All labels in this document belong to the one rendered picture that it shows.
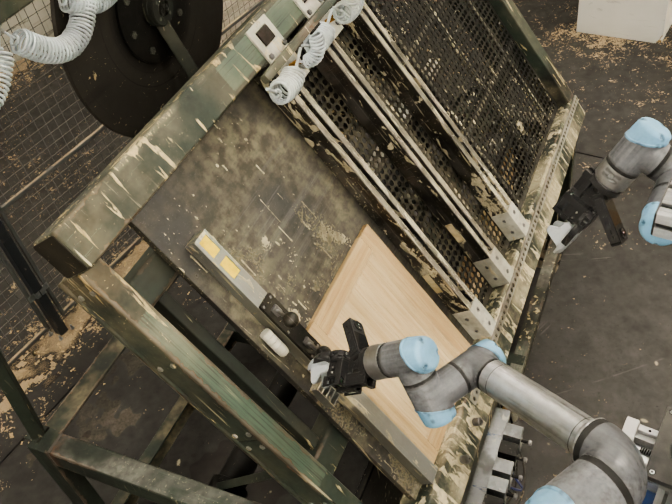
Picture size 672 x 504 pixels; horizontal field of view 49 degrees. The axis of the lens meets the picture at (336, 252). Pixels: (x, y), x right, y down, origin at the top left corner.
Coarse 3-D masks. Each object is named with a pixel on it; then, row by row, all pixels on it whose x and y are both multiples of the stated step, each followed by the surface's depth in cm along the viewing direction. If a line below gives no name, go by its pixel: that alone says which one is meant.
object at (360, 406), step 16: (192, 240) 170; (208, 256) 170; (224, 256) 173; (224, 272) 172; (240, 272) 175; (240, 288) 174; (256, 288) 177; (256, 304) 176; (352, 400) 190; (368, 400) 194; (368, 416) 193; (384, 416) 197; (384, 432) 195; (400, 432) 199; (400, 448) 198; (416, 448) 202; (416, 464) 201; (432, 464) 205; (432, 480) 204
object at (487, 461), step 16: (496, 416) 234; (512, 416) 243; (496, 432) 230; (512, 432) 226; (480, 448) 223; (496, 448) 226; (512, 448) 223; (480, 464) 223; (496, 464) 220; (512, 464) 219; (480, 480) 219; (496, 480) 216; (464, 496) 212; (480, 496) 216; (496, 496) 217; (512, 496) 216
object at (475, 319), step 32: (320, 32) 185; (288, 64) 193; (320, 128) 202; (352, 160) 210; (352, 192) 213; (384, 192) 214; (384, 224) 217; (416, 256) 222; (448, 288) 226; (480, 320) 231
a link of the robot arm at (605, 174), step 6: (606, 162) 153; (600, 168) 154; (606, 168) 153; (612, 168) 159; (600, 174) 154; (606, 174) 153; (612, 174) 152; (618, 174) 151; (600, 180) 154; (606, 180) 153; (612, 180) 153; (618, 180) 152; (624, 180) 152; (630, 180) 152; (606, 186) 154; (612, 186) 153; (618, 186) 153; (624, 186) 153
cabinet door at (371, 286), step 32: (352, 256) 206; (384, 256) 215; (352, 288) 203; (384, 288) 212; (416, 288) 222; (320, 320) 192; (384, 320) 209; (416, 320) 219; (448, 320) 229; (448, 352) 226; (384, 384) 203; (416, 416) 209
